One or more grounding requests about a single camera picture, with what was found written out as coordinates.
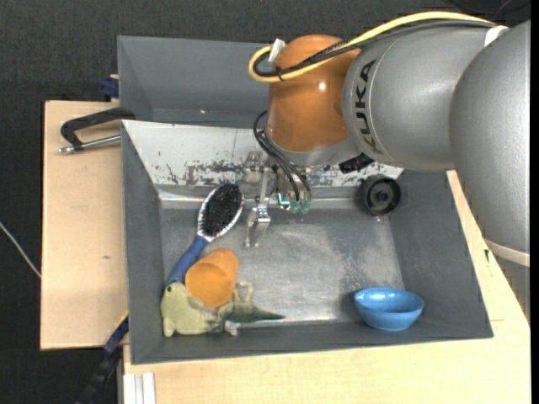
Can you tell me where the black cylinder on white bracket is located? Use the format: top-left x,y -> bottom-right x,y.
338,152 -> 375,175

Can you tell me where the pale wood board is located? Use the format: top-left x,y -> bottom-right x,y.
40,100 -> 130,351

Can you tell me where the green plush toy animal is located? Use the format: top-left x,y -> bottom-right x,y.
159,280 -> 287,338

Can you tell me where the black hairbrush with blue handle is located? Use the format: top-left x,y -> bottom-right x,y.
165,182 -> 246,286

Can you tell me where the orange plastic cup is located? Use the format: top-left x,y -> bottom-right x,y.
184,247 -> 241,309

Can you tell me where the blue bowl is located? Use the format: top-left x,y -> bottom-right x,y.
353,287 -> 425,332

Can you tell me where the grey metal bin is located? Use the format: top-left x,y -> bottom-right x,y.
116,35 -> 494,365

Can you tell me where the black round wheel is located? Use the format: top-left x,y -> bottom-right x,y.
357,173 -> 403,218

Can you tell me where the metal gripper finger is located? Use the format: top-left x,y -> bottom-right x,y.
253,206 -> 272,248
243,206 -> 259,247

